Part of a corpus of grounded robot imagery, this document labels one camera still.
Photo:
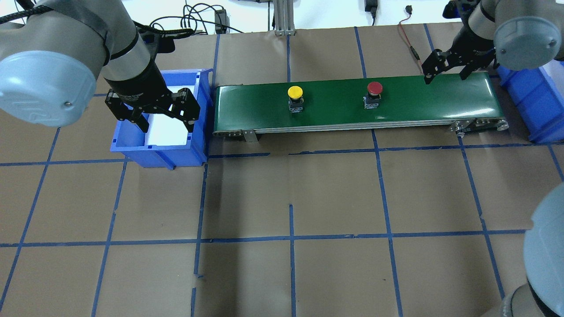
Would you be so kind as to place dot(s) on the blue left plastic bin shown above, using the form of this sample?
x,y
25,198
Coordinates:
x,y
130,141

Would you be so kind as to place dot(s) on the blue plastic bin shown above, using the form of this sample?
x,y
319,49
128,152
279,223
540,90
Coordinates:
x,y
538,96
130,141

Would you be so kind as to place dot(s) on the red mushroom push button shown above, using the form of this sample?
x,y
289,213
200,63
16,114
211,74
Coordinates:
x,y
372,98

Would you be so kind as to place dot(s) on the white foam sheet left bin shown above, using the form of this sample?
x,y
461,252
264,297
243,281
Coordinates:
x,y
165,131

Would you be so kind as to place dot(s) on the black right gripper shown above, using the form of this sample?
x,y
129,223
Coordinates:
x,y
472,45

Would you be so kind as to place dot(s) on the yellow mushroom push button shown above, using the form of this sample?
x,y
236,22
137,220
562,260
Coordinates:
x,y
296,99

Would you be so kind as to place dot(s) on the green conveyor belt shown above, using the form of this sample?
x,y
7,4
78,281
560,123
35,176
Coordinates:
x,y
465,107

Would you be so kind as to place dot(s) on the blue right plastic bin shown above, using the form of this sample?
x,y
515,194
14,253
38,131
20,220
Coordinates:
x,y
538,96

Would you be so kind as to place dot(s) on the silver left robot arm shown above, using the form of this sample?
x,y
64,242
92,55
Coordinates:
x,y
53,52

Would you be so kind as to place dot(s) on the aluminium frame post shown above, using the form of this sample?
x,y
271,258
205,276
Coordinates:
x,y
284,18

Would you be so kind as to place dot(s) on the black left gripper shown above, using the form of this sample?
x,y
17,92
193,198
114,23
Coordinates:
x,y
135,82

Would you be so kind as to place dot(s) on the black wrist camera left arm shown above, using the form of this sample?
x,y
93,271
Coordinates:
x,y
159,41

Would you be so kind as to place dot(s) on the black power adapter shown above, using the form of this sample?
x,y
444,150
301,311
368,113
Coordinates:
x,y
221,21

